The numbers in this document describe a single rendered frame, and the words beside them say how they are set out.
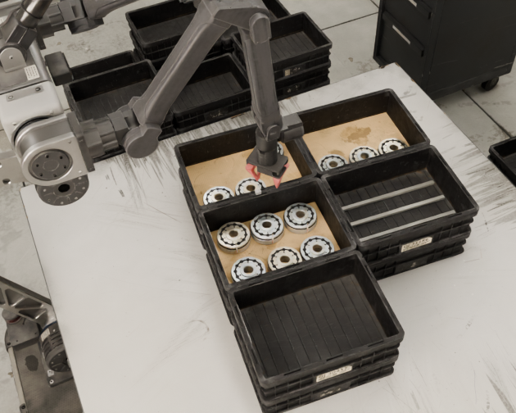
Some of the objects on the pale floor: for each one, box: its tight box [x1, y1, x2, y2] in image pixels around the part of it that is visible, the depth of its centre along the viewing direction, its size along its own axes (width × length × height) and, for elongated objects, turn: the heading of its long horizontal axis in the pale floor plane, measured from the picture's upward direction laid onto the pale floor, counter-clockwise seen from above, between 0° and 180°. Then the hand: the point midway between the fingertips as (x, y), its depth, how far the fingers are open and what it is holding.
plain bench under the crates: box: [19, 62, 516, 413], centre depth 237 cm, size 160×160×70 cm
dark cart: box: [373, 0, 516, 101], centre depth 338 cm, size 60×45×90 cm
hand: (267, 181), depth 187 cm, fingers open, 6 cm apart
